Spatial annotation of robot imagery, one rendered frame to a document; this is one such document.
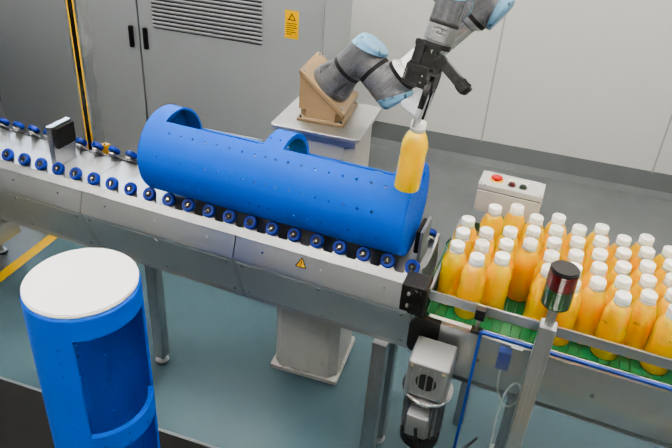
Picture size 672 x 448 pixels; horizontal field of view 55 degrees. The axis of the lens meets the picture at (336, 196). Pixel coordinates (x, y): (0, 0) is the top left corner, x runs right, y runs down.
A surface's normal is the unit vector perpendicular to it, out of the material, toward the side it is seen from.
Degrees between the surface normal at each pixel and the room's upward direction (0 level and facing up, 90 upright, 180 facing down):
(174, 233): 70
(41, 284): 0
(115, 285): 0
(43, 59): 90
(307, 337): 90
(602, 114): 90
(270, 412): 0
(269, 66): 90
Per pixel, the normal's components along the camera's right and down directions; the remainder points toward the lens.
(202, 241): -0.33, 0.13
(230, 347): 0.06, -0.86
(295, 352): -0.30, 0.47
